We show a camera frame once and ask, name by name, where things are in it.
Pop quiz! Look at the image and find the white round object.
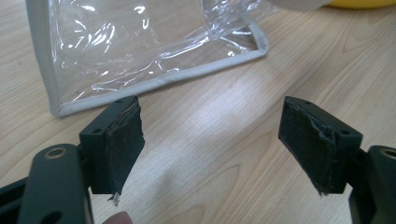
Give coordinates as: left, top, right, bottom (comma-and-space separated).
268, 0, 334, 13

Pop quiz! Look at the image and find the yellow round object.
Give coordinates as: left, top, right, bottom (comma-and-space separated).
325, 0, 396, 9

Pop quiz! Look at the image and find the clear plastic bag grey trim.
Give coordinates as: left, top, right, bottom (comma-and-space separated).
25, 0, 278, 118

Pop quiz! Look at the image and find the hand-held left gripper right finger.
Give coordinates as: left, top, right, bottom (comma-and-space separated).
277, 95, 364, 197

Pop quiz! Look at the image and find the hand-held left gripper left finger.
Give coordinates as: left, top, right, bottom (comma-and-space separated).
78, 95, 146, 206

